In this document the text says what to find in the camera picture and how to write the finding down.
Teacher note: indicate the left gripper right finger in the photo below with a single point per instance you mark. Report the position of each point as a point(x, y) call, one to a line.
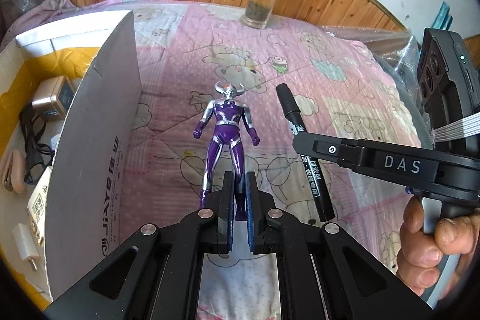
point(254, 214)

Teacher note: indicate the white usb charger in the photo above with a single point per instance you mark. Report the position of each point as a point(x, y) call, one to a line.
point(25, 245)

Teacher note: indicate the white cardboard box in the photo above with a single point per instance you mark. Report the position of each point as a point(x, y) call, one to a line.
point(97, 52)

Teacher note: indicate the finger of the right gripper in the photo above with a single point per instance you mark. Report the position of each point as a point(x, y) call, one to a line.
point(337, 150)

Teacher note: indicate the gold metal tin box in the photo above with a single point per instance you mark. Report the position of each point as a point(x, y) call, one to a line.
point(53, 98)

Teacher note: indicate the teal boards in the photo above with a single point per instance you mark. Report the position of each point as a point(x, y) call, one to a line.
point(443, 20)

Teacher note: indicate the pink stapler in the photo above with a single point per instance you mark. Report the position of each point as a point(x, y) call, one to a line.
point(13, 172)

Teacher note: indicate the purple ultraman figure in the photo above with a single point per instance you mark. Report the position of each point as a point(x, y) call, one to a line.
point(229, 113)

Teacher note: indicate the person right hand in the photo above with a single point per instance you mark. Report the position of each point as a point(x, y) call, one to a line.
point(420, 254)

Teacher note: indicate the yellow tissue pack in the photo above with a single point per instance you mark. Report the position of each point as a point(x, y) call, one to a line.
point(37, 209)

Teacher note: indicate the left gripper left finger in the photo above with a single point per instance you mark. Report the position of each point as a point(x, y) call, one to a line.
point(225, 214)

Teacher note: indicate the black marker pen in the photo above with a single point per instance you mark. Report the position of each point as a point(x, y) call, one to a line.
point(315, 177)

